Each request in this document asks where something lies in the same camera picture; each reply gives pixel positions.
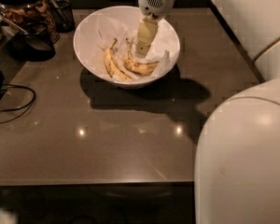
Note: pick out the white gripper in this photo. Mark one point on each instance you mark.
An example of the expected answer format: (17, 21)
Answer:
(157, 3)

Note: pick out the black mesh cup rear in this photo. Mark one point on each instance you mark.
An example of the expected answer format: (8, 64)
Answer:
(63, 16)

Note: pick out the metal spoon handle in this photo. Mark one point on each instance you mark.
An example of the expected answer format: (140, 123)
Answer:
(13, 25)

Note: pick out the white bowl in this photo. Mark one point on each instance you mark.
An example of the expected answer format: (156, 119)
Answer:
(86, 31)

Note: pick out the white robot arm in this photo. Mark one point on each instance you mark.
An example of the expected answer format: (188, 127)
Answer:
(237, 161)

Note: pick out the glass jar with snacks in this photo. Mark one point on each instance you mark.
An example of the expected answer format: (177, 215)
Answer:
(23, 12)

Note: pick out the black mesh cup front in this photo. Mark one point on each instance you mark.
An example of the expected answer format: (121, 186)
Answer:
(35, 46)

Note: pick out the spotted banana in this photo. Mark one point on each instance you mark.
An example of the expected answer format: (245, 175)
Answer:
(112, 66)
(130, 63)

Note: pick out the black mesh cup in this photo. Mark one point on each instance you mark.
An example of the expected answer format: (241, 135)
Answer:
(35, 46)
(63, 16)

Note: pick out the white paper liner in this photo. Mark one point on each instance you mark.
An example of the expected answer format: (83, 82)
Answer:
(164, 49)

